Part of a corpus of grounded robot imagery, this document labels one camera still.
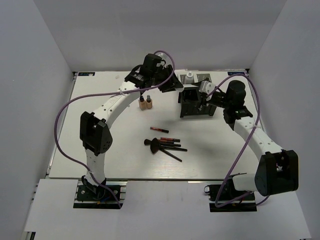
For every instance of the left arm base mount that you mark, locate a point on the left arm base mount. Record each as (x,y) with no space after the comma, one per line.
(86,199)

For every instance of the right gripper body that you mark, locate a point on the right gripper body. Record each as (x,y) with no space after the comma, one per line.
(220,100)

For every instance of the white table board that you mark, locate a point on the white table board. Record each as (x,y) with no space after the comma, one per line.
(213,148)

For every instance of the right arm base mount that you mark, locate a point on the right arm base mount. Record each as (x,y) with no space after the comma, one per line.
(238,205)

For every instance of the right foundation bottle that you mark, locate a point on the right foundation bottle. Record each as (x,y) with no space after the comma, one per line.
(149,102)

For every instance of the foundation bottle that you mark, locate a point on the foundation bottle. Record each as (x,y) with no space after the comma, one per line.
(142,103)
(149,102)

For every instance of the left foundation bottle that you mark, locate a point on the left foundation bottle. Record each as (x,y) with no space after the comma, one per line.
(142,103)

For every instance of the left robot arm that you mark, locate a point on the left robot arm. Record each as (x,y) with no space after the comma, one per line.
(95,127)

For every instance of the black metal organizer rack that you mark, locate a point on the black metal organizer rack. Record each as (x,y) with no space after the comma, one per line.
(190,99)

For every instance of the pink teal cosmetic tube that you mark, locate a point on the pink teal cosmetic tube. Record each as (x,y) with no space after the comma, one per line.
(189,78)

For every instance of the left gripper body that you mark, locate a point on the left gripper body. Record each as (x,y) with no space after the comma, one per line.
(162,71)

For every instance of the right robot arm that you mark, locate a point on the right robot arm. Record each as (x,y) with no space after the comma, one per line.
(278,169)

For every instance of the black fan makeup brush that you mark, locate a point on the black fan makeup brush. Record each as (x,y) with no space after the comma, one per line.
(155,148)

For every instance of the red black lip gloss tube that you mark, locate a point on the red black lip gloss tube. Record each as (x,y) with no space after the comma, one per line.
(159,129)

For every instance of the black round makeup brush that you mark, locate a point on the black round makeup brush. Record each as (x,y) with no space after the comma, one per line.
(148,142)

